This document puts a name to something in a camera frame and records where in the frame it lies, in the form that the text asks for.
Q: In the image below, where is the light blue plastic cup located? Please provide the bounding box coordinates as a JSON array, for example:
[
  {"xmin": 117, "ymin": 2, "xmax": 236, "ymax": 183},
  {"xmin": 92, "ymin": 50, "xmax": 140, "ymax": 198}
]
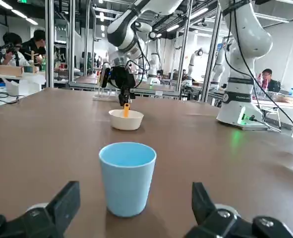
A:
[{"xmin": 98, "ymin": 142, "xmax": 158, "ymax": 219}]

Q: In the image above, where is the white cardboard box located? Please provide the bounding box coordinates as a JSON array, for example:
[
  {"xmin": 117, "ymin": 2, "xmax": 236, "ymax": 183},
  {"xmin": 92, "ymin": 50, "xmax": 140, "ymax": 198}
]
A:
[{"xmin": 4, "ymin": 75, "xmax": 47, "ymax": 98}]

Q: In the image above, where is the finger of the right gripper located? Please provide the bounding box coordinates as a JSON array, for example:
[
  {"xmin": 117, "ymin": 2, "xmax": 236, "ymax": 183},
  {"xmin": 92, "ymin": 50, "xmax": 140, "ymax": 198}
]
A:
[
  {"xmin": 125, "ymin": 88, "xmax": 135, "ymax": 105},
  {"xmin": 118, "ymin": 89, "xmax": 127, "ymax": 107}
]

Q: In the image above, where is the beige cardboard box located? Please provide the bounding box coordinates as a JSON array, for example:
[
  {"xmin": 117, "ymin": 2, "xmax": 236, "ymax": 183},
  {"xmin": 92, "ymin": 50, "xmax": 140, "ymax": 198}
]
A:
[{"xmin": 0, "ymin": 64, "xmax": 25, "ymax": 78}]

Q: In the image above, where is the white bowl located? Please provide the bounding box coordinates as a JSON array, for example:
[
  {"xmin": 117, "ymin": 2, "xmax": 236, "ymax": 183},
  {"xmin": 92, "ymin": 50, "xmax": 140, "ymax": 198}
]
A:
[{"xmin": 108, "ymin": 109, "xmax": 145, "ymax": 131}]

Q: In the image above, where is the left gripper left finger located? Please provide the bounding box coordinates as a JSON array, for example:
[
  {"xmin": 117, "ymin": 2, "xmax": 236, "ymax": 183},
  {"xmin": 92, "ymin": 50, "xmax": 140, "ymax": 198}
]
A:
[{"xmin": 0, "ymin": 180, "xmax": 81, "ymax": 238}]

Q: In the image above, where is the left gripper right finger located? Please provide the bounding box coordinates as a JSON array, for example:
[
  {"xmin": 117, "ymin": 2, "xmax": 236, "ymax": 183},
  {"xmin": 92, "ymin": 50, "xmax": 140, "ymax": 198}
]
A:
[{"xmin": 183, "ymin": 182, "xmax": 293, "ymax": 238}]

